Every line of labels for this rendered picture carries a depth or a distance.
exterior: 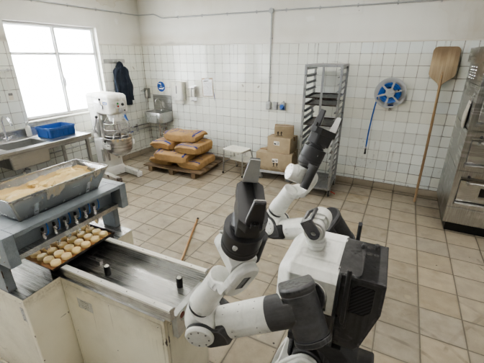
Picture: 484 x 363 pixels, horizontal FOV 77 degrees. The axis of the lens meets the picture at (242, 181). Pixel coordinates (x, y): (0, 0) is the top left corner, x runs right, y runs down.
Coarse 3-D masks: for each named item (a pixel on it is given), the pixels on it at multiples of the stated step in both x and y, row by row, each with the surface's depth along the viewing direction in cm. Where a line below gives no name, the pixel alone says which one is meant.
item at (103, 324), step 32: (96, 256) 178; (128, 256) 178; (64, 288) 164; (128, 288) 154; (160, 288) 154; (192, 288) 154; (96, 320) 161; (128, 320) 147; (160, 320) 135; (96, 352) 174; (128, 352) 158; (160, 352) 144; (192, 352) 164
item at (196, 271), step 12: (108, 240) 183; (132, 252) 177; (144, 252) 172; (156, 252) 172; (156, 264) 171; (168, 264) 167; (180, 264) 162; (192, 264) 162; (192, 276) 161; (204, 276) 157
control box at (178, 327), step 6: (186, 300) 146; (180, 306) 143; (186, 306) 144; (174, 312) 140; (180, 312) 140; (174, 318) 138; (180, 318) 141; (174, 324) 140; (180, 324) 142; (174, 330) 142; (180, 330) 143; (174, 336) 143
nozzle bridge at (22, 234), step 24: (96, 192) 179; (120, 192) 191; (0, 216) 153; (48, 216) 153; (72, 216) 173; (96, 216) 181; (0, 240) 133; (24, 240) 151; (48, 240) 157; (0, 264) 144; (0, 288) 153
